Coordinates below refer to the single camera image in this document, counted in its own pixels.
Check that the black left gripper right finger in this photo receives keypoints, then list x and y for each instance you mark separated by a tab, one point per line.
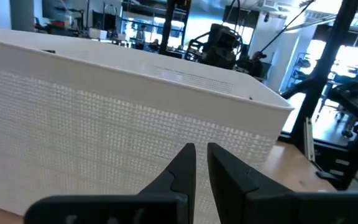
259	205

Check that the white perforated plastic basket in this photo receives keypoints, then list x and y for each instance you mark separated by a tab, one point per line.
89	124

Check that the black frame post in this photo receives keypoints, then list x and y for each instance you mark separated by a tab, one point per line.
168	25
325	71

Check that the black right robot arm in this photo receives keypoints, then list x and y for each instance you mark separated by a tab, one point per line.
219	46

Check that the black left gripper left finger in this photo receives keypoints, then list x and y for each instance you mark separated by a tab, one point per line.
154	208

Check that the person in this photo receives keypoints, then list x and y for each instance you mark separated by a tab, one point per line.
256	63

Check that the black frame base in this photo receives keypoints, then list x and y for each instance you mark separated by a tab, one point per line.
350	149

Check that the aluminium rail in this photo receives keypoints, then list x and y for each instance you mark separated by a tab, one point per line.
309	140

